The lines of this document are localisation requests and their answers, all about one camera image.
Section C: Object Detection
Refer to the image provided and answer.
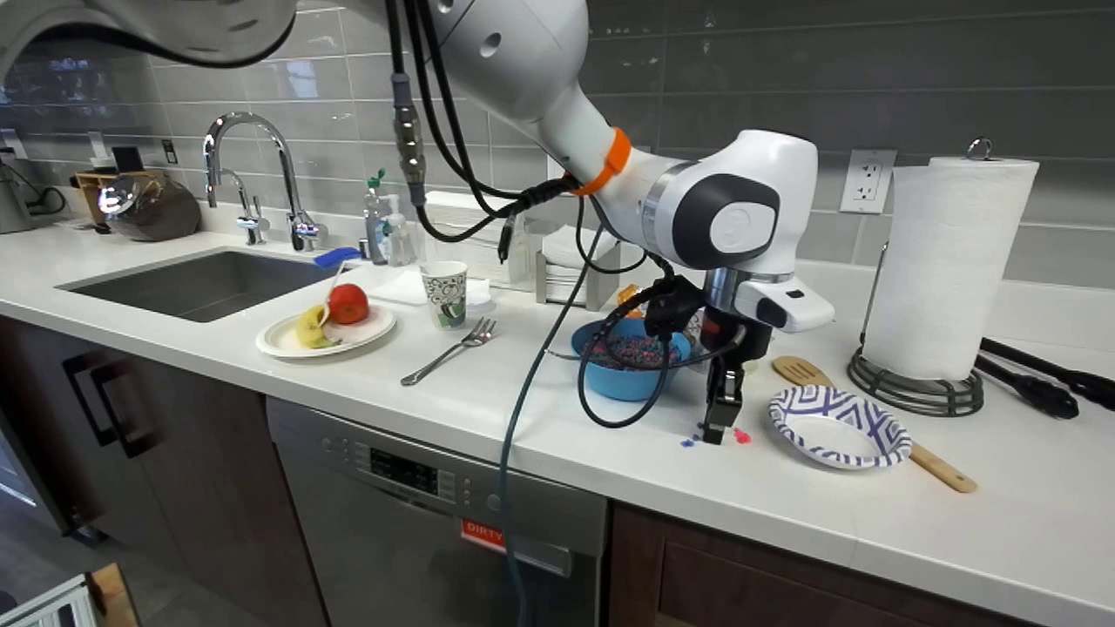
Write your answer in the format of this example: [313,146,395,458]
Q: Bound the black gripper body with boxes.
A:
[695,308,779,399]

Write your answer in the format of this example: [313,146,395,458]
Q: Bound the colourful cereal heap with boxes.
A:
[590,322,682,369]

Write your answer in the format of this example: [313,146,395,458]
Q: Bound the blue patterned paper bowl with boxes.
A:
[763,383,916,475]

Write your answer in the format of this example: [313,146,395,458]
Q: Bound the wooden spatula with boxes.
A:
[769,353,984,497]

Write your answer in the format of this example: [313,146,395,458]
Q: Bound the dark wood base cabinet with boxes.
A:
[0,314,330,627]
[603,497,1040,627]

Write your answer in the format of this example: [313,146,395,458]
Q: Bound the steel napkin holder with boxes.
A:
[535,223,653,314]

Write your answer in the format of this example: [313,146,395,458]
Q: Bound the white paper towel roll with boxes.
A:
[860,154,1043,383]

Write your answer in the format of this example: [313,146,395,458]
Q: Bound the metal fork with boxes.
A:
[399,317,503,391]

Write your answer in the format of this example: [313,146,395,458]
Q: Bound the clear folded towel dispenser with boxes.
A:
[417,187,550,289]

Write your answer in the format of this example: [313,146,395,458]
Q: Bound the printed paper cup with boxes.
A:
[417,259,471,332]

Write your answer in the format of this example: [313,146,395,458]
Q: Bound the black tongs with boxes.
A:
[971,335,1115,421]

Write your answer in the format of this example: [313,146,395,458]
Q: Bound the stainless dishwasher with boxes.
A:
[263,398,610,627]

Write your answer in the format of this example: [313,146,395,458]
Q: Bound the white plate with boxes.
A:
[256,295,401,362]

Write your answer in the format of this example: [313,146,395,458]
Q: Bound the clear soap bottle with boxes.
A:
[358,167,413,267]

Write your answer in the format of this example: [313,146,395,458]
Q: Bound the red apple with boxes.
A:
[326,277,372,326]

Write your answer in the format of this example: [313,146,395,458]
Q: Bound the blue sponge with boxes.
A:
[312,245,371,277]

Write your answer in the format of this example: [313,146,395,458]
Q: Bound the yellow banana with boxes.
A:
[287,303,341,353]

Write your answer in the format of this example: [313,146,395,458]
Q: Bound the chrome gooseneck faucet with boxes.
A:
[198,108,330,255]

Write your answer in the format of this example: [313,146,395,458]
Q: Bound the small chrome tap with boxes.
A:
[215,167,272,248]

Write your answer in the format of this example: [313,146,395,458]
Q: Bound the steel sink basin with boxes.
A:
[61,248,334,326]

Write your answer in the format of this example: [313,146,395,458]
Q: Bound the brown crinkled bag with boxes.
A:
[69,167,208,248]

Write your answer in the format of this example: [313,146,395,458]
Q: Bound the grey countertop appliance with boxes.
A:
[0,154,69,238]

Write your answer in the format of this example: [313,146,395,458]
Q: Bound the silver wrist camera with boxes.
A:
[740,276,841,339]

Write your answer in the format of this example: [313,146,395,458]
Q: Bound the black wire towel holder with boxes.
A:
[844,141,990,421]

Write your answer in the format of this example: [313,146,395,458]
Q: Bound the long black power cable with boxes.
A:
[496,223,615,627]

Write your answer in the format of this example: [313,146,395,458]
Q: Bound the white wall outlet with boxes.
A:
[837,146,901,219]

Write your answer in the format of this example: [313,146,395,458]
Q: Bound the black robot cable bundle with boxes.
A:
[380,0,745,433]

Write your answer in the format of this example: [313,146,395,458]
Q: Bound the wooden frame boards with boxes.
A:
[0,559,147,627]

